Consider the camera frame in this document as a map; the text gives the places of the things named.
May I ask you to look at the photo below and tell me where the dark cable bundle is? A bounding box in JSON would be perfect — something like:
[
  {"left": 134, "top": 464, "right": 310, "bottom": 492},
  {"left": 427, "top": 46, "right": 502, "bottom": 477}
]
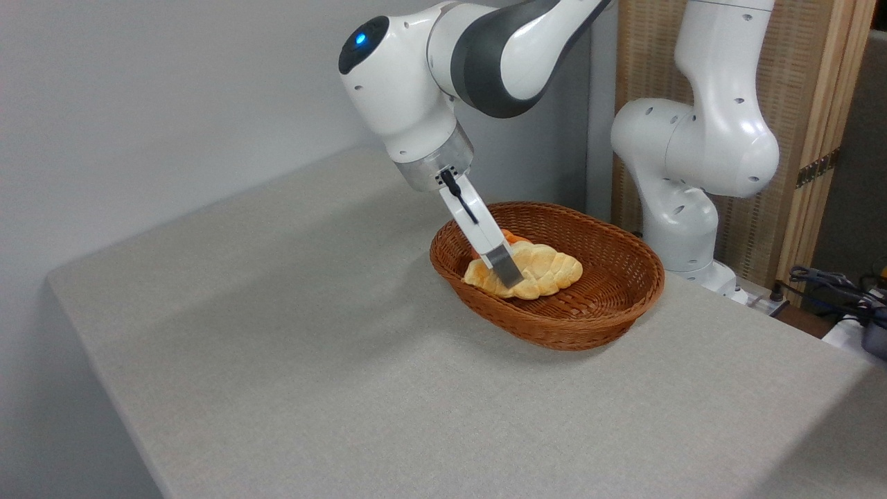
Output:
[{"left": 773, "top": 265, "right": 887, "bottom": 328}]

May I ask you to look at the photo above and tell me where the white power strip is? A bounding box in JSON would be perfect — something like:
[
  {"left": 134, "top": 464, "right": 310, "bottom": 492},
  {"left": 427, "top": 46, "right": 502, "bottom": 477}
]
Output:
[{"left": 735, "top": 277, "right": 791, "bottom": 317}]

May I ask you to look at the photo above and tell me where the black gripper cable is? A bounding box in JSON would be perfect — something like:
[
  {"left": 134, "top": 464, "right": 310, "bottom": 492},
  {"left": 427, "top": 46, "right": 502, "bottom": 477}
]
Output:
[{"left": 441, "top": 169, "right": 481, "bottom": 225}]

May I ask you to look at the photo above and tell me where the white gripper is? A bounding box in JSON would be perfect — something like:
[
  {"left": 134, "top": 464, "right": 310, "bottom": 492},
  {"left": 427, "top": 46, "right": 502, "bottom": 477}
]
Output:
[{"left": 439, "top": 173, "right": 526, "bottom": 290}]

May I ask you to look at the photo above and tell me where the brown wicker oval basket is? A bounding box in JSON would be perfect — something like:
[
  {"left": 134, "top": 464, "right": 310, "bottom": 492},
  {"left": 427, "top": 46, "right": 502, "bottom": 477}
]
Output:
[{"left": 430, "top": 201, "right": 666, "bottom": 352}]

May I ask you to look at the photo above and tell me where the white and grey device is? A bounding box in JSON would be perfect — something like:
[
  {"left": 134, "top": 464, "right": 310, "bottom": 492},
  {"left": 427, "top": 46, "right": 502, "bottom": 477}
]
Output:
[{"left": 823, "top": 313, "right": 887, "bottom": 362}]

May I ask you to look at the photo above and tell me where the pale braided bread loaf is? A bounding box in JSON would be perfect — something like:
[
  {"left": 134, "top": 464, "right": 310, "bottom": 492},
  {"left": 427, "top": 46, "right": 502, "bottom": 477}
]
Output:
[{"left": 463, "top": 242, "right": 584, "bottom": 301}]

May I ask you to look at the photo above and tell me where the metal screen hinge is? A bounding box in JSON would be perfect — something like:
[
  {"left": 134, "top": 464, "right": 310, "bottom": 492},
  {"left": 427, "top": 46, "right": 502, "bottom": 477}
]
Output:
[{"left": 796, "top": 148, "right": 841, "bottom": 189}]

